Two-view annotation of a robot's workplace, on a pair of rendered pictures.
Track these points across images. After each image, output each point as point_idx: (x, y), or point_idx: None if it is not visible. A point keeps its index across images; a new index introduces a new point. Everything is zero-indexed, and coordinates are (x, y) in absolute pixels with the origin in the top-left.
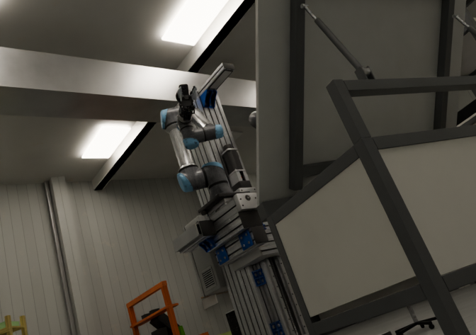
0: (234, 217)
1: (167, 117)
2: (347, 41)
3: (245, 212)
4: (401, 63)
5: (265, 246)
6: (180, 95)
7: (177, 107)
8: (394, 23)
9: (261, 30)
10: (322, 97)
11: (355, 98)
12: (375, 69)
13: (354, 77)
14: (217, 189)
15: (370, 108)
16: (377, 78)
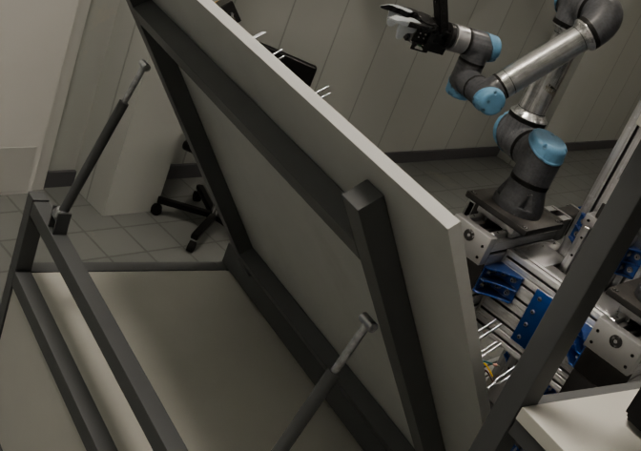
0: None
1: (558, 3)
2: (243, 155)
3: None
4: (337, 280)
5: (487, 321)
6: (387, 16)
7: None
8: (299, 197)
9: None
10: (246, 200)
11: (285, 249)
12: (297, 240)
13: (273, 218)
14: (504, 183)
15: (311, 287)
16: (306, 258)
